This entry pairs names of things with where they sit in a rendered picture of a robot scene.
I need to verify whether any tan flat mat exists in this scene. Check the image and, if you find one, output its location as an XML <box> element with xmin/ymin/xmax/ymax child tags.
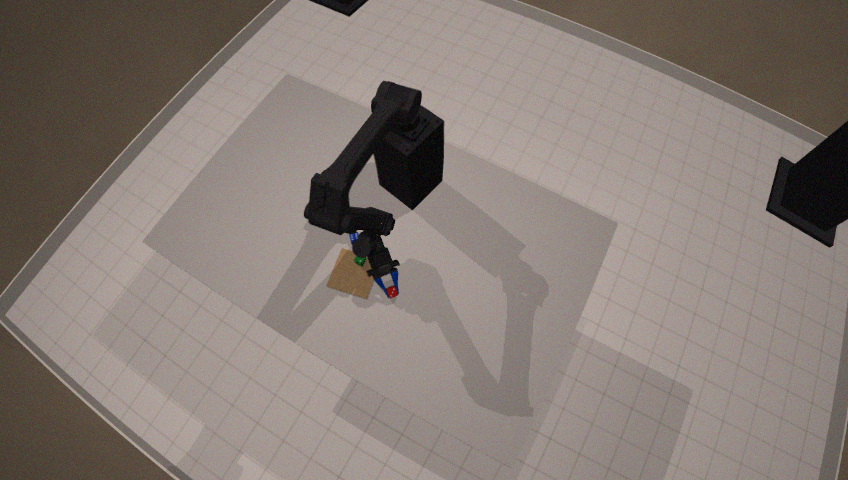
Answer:
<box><xmin>327</xmin><ymin>248</ymin><xmax>374</xmax><ymax>299</ymax></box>

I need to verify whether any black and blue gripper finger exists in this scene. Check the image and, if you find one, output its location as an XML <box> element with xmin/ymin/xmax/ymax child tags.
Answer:
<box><xmin>390</xmin><ymin>271</ymin><xmax>399</xmax><ymax>294</ymax></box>
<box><xmin>374</xmin><ymin>277</ymin><xmax>389</xmax><ymax>298</ymax></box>

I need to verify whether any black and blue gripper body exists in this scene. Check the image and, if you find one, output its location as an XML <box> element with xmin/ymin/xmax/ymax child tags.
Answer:
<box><xmin>367</xmin><ymin>247</ymin><xmax>400</xmax><ymax>279</ymax></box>

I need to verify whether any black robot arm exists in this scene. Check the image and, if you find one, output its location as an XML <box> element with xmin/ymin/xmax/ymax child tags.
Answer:
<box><xmin>304</xmin><ymin>81</ymin><xmax>429</xmax><ymax>274</ymax></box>

